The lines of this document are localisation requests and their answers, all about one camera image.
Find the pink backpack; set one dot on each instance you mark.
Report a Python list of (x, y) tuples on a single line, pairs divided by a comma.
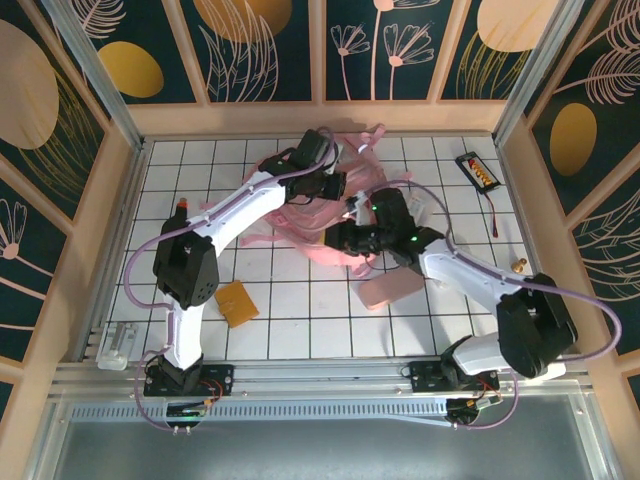
[(310, 235)]

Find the pink pencil case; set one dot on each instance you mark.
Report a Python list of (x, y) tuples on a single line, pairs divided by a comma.
[(390, 292)]

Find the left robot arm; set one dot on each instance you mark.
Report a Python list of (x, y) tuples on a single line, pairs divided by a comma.
[(235, 210)]

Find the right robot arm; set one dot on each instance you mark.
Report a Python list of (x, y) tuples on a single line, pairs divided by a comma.
[(465, 272)]

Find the small clear plastic box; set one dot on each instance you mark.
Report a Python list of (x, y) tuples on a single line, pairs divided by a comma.
[(439, 284)]

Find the black device with red print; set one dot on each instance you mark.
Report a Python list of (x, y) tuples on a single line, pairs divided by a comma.
[(480, 175)]

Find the mustard yellow wallet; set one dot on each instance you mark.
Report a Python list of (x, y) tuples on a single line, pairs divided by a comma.
[(236, 304)]

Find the small brass fitting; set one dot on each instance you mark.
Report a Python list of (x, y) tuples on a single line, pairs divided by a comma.
[(520, 265)]

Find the clear plastic stand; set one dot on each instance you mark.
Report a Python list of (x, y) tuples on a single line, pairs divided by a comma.
[(116, 350)]

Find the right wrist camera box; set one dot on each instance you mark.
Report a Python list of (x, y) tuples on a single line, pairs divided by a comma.
[(361, 212)]

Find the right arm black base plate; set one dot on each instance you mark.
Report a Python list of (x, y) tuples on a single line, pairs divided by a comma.
[(422, 377)]

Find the aluminium mounting rail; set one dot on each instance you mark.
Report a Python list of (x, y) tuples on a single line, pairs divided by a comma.
[(320, 372)]

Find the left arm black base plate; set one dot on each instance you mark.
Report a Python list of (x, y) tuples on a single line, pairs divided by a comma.
[(220, 377)]

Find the aluminium frame post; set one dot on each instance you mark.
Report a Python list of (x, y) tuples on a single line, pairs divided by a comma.
[(537, 75), (97, 75)]

